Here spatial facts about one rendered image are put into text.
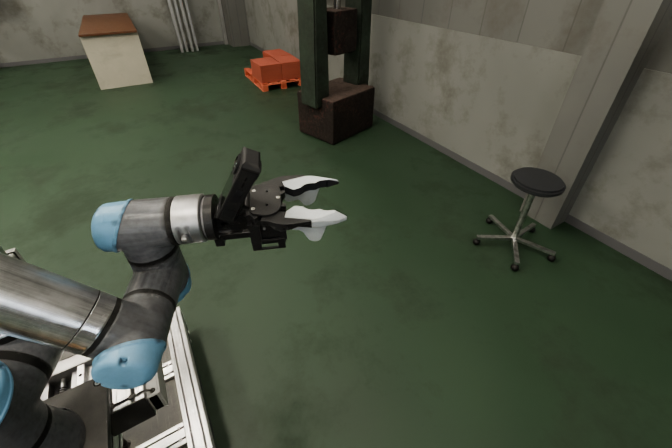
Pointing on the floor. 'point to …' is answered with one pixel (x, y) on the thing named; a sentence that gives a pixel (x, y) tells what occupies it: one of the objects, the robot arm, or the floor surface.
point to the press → (334, 42)
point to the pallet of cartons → (274, 70)
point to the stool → (528, 178)
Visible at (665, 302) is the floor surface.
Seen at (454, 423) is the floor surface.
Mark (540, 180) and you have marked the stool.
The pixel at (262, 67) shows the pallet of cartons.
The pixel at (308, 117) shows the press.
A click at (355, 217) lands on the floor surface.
